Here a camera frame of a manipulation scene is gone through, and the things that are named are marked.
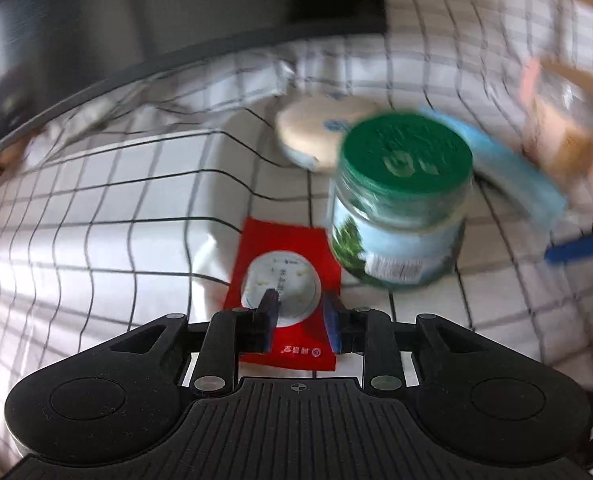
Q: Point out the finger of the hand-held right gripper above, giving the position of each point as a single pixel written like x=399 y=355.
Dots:
x=576 y=250

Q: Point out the green lidded glass jar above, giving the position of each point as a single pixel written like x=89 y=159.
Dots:
x=401 y=160

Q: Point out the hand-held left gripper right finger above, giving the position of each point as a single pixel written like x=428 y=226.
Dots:
x=332 y=320

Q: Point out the red packet with white disc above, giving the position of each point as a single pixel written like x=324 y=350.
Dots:
x=286 y=240

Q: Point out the large clear plastic jar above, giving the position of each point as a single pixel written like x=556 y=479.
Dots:
x=561 y=120

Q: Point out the black monitor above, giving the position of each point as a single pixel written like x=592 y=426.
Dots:
x=176 y=0

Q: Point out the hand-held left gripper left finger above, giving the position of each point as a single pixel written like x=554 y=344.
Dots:
x=271 y=320

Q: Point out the blue face mask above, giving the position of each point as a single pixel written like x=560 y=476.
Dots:
x=516 y=175

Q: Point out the checkered white tablecloth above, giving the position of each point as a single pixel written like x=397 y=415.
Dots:
x=126 y=210

